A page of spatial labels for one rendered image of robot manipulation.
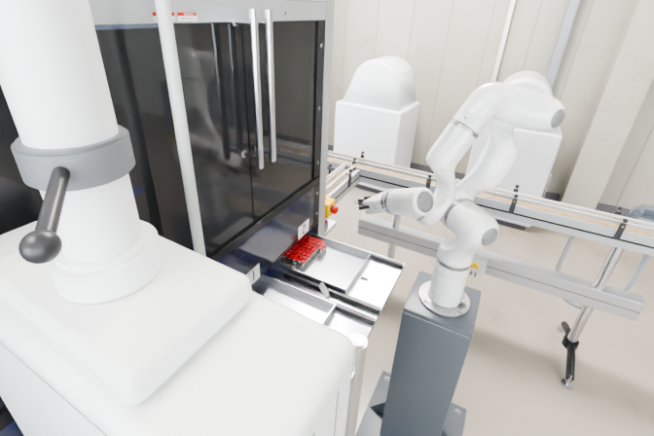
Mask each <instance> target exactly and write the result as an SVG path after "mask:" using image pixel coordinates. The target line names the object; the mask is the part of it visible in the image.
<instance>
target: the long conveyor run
mask: <svg viewBox="0 0 654 436"><path fill-rule="evenodd" d="M328 153H329V154H328V158H327V173H328V174H329V168H330V167H329V164H331V165H332V170H335V169H337V168H338V167H339V166H341V165H342V164H343V163H345V162H346V166H345V167H347V168H350V167H352V166H353V165H354V164H356V167H355V168H354V169H355V170H356V169H360V174H359V182H362V183H366V184H370V185H374V186H378V187H382V188H386V189H402V188H419V187H424V188H428V189H429V190H430V191H431V192H432V193H433V194H434V192H435V189H436V183H437V181H436V176H435V174H434V172H433V171H432V173H429V172H424V171H420V170H415V169H411V168H406V167H403V166H398V165H394V164H389V163H381V162H377V161H373V160H368V159H364V155H363V154H364V151H362V152H361V154H362V155H361V156H360V158H359V157H355V156H351V155H347V154H342V153H338V152H333V151H329V150H328ZM332 154H333V155H332ZM336 155H337V156H336ZM349 158H350V159H349ZM383 165H384V166H383ZM396 168H397V169H396ZM400 169H401V170H400ZM404 170H406V171H404ZM409 171H410V172H409ZM417 173H418V174H417ZM425 175H427V176H425ZM515 187H516V189H515V188H514V191H513V192H511V191H507V190H502V189H498V188H494V189H492V190H490V191H485V192H482V193H480V194H479V195H477V196H476V197H475V198H474V199H473V202H474V203H475V204H477V205H478V206H480V207H481V208H483V209H484V210H485V211H486V212H487V213H489V214H490V215H493V216H497V217H500V218H504V219H508V220H512V221H516V222H520V223H524V224H528V225H532V226H535V227H539V228H543V229H547V230H551V231H555V232H559V233H563V234H567V235H571V236H577V237H581V238H585V239H588V240H592V241H596V242H600V243H604V244H608V245H612V246H616V247H620V248H624V249H628V250H632V251H635V252H639V253H643V254H647V255H650V256H654V223H650V222H646V221H641V220H637V219H633V218H629V217H624V216H620V215H621V213H622V212H621V210H622V209H623V208H622V207H620V206H619V207H618V208H617V209H618V211H617V210H616V211H615V213H614V214H611V213H607V212H602V211H598V210H594V209H590V208H585V207H581V206H576V205H572V204H567V203H563V202H558V201H554V200H546V199H543V198H538V197H534V196H529V195H525V194H520V193H518V191H519V189H518V188H519V187H520V186H519V185H515ZM494 191H495V192H494ZM502 193H504V194H502ZM507 194H508V195H507ZM511 195H512V196H511ZM524 198H525V199H524ZM528 199H529V200H528ZM537 200H538V201H537ZM545 202H546V203H545ZM549 203H551V204H549ZM558 205H559V206H558ZM570 208H572V209H570ZM575 209H576V210H575ZM579 210H581V211H579ZM583 211H585V212H583ZM588 212H589V213H588ZM592 213H594V214H592ZM601 215H602V216H601ZM604 216H606V217H604ZM609 217H610V218H609ZM618 219H619V220H618ZM622 220H623V221H622ZM631 222H632V223H631ZM635 223H636V224H635ZM639 224H640V225H639ZM643 225H644V226H643ZM647 226H649V227H647ZM652 227H653V228H652Z"/></svg>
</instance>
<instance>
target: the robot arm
mask: <svg viewBox="0 0 654 436"><path fill-rule="evenodd" d="M564 117H565V108H564V106H563V104H562V103H561V102H560V101H559V100H557V99H556V98H554V97H553V96H550V95H547V94H544V93H540V92H537V91H531V90H527V89H523V88H520V87H516V86H512V85H509V84H505V83H500V82H490V83H486V84H483V85H481V86H479V87H477V88H476V89H475V90H474V91H473V92H472V93H471V94H470V95H469V97H468V98H467V99H466V101H465V102H464V103H463V105H462V106H461V107H460V109H459V110H458V111H457V113H456V114H455V115H454V117H453V118H452V120H451V121H450V122H449V124H448V125H447V127H446V128H445V129H444V131H443V132H442V133H441V135H440V136H439V138H438V139H437V140H436V142H435V143H434V144H433V146H432V147H431V149H430V150H429V152H428V153H427V155H426V162H427V164H428V165H429V166H430V168H431V169H432V171H433V172H434V174H435V176H436V181H437V183H436V189H435V192H434V194H433V193H432V192H431V191H430V190H429V189H428V188H424V187H419V188H402V189H389V190H387V191H386V192H381V193H379V194H377V195H374V196H368V197H364V199H363V200H358V205H359V206H358V207H359V210H363V209H367V210H366V211H365V212H366V214H378V213H384V212H386V213H388V214H390V215H404V216H408V217H410V218H413V219H414V220H416V221H418V222H419V223H421V224H422V225H424V226H432V225H434V224H435V223H437V222H438V221H439V220H440V221H441V223H443V224H444V225H445V226H446V227H447V228H449V229H450V230H451V231H452V232H453V233H455V234H456V235H457V238H453V237H450V238H446V239H444V240H443V241H442V242H441V244H440V246H439V248H438V252H437V256H436V261H435V265H434V270H433V274H432V278H431V281H427V282H425V283H423V284H422V285H421V286H420V288H419V292H418V296H419V299H420V301H421V302H422V304H423V305H424V306H425V307H426V308H427V309H429V310H430V311H432V312H433V313H435V314H438V315H441V316H444V317H450V318H454V317H461V316H463V315H464V314H465V313H467V312H468V311H469V308H470V300H469V298H468V296H467V295H466V293H465V292H464V287H465V284H466V280H467V277H468V274H469V271H470V267H471V264H472V260H473V257H474V255H475V254H476V253H477V252H478V251H479V250H481V249H484V248H486V247H488V246H490V245H492V244H493V243H495V241H496V240H497V237H498V233H499V228H498V224H497V222H496V220H495V219H494V218H493V217H492V216H491V215H490V214H489V213H487V212H486V211H485V210H484V209H483V208H481V207H480V206H478V205H477V204H475V203H474V202H473V199H474V198H475V197H476V196H477V195H479V194H480V193H482V192H485V191H490V190H492V189H494V188H496V187H497V186H498V185H499V184H500V183H501V182H502V181H503V180H504V178H505V177H506V175H507V174H508V172H509V171H510V169H511V167H512V166H513V164H514V162H515V160H516V158H517V156H518V148H517V145H516V142H515V138H514V127H515V126H518V127H524V128H527V129H531V130H535V131H549V130H553V129H555V128H556V127H558V126H559V125H560V124H561V123H562V122H563V120H564ZM486 126H488V127H489V135H488V140H487V143H486V146H485V148H484V150H483V152H482V153H481V155H480V157H479V159H478V160H477V162H476V163H475V165H474V167H473V168H472V169H471V171H470V172H469V173H468V174H467V175H466V176H465V177H464V178H463V179H462V180H461V181H460V182H458V183H457V184H455V177H454V169H455V166H456V165H457V163H458V162H459V161H460V160H461V158H462V157H463V156H464V154H465V153H466V152H467V151H468V149H469V148H470V147H471V146H472V144H473V143H474V142H475V141H476V139H477V138H478V137H479V135H480V134H481V133H482V131H483V130H484V129H485V128H486Z"/></svg>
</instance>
